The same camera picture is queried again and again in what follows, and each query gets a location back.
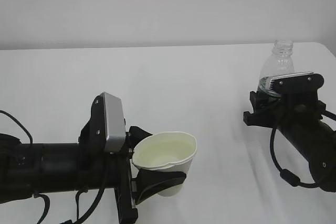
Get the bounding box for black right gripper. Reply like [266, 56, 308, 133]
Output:
[243, 90, 327, 132]

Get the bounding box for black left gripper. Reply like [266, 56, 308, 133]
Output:
[114, 126, 187, 222]

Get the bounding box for white paper cup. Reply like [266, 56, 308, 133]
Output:
[132, 131, 197, 198]

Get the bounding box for clear plastic water bottle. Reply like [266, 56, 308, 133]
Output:
[257, 40, 295, 98]

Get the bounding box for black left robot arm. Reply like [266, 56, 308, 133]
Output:
[1, 121, 186, 223]

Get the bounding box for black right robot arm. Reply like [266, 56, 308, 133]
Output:
[243, 91, 335, 193]

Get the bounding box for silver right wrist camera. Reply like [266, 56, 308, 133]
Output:
[265, 72, 324, 96]

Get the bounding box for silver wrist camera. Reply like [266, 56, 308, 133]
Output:
[265, 72, 324, 96]
[79, 92, 126, 156]

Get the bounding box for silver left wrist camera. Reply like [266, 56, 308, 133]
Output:
[79, 92, 126, 156]

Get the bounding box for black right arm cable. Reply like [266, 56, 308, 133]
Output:
[269, 110, 336, 188]

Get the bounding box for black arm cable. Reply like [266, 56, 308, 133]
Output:
[269, 110, 336, 188]
[0, 110, 108, 224]

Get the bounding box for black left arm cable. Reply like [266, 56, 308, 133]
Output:
[0, 110, 108, 224]

